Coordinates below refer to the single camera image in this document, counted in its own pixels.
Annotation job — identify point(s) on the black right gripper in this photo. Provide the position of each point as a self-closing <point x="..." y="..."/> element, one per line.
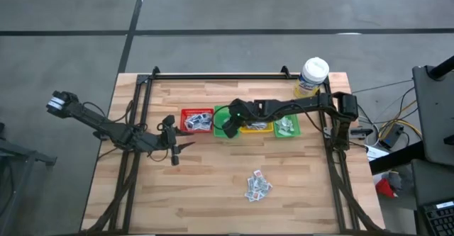
<point x="241" y="110"/>

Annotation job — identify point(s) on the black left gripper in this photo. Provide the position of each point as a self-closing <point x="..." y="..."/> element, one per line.
<point x="168" y="138"/>

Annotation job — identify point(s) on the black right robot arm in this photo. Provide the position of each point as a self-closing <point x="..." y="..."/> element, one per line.
<point x="301" y="105"/>

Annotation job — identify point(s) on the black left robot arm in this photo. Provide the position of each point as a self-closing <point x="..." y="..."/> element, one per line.
<point x="99" y="122"/>

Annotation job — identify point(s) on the red plastic basket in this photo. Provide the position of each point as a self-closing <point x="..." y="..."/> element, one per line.
<point x="182" y="120"/>

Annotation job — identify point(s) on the yellow plastic basket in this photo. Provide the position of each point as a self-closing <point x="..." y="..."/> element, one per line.
<point x="260" y="131"/>

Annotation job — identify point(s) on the green plastic basket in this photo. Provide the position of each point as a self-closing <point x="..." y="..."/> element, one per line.
<point x="218" y="132"/>
<point x="298" y="131"/>

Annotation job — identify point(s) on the Lysol wipes canister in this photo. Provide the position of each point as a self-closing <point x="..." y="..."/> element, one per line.
<point x="314" y="73"/>

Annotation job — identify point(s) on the silver mounting plate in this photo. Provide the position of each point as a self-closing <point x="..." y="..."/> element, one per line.
<point x="328" y="133"/>

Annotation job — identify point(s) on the white paper sheet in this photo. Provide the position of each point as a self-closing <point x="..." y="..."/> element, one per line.
<point x="376" y="154"/>

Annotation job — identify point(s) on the black power supply box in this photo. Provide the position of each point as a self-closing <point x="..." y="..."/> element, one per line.
<point x="393" y="136"/>

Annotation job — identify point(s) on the black stand legs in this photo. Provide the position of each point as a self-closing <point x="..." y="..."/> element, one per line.
<point x="21" y="158"/>

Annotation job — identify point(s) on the red cloth bundle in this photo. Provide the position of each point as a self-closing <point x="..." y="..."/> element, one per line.
<point x="383" y="189"/>

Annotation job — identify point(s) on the black metal bar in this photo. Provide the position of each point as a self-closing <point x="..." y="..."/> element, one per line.
<point x="397" y="158"/>

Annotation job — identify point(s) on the grey cloth bundle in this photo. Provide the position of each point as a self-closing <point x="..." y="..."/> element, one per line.
<point x="396" y="181"/>

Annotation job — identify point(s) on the grey side table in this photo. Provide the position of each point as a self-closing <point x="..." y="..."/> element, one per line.
<point x="436" y="115"/>

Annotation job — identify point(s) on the black pole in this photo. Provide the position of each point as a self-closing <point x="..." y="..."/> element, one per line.
<point x="441" y="69"/>

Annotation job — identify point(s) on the dark grey desk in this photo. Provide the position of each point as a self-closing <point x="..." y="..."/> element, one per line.
<point x="432" y="183"/>

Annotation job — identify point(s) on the black keyboard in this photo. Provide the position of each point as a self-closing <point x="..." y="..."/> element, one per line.
<point x="440" y="220"/>

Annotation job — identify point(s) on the black table edge rail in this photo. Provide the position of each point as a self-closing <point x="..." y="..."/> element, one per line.
<point x="220" y="76"/>

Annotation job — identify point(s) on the grey metal bracket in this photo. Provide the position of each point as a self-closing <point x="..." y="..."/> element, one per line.
<point x="360" y="132"/>

